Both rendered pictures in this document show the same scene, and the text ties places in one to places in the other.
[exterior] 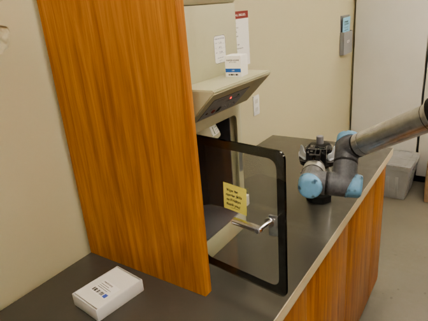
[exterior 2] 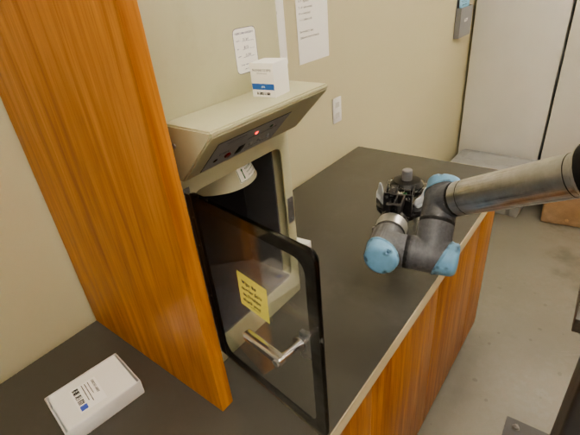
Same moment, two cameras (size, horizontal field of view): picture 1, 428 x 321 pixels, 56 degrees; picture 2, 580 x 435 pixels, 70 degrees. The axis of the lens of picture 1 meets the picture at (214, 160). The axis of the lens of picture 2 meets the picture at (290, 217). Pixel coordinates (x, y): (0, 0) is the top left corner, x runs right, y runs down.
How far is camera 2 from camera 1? 0.44 m
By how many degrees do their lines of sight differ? 10
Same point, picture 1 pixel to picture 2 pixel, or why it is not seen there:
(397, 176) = not seen: hidden behind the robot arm
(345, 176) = (433, 245)
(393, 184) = not seen: hidden behind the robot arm
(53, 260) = (41, 335)
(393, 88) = (518, 80)
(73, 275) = (64, 357)
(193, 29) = (190, 20)
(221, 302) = (241, 424)
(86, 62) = (25, 74)
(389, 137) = (506, 199)
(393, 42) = (525, 21)
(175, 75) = (134, 110)
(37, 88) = not seen: outside the picture
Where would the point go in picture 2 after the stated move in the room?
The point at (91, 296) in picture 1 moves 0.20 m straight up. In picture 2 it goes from (66, 406) to (28, 335)
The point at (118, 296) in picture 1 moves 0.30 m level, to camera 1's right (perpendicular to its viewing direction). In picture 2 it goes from (102, 408) to (249, 405)
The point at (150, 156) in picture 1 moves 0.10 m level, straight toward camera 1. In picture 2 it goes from (129, 226) to (116, 259)
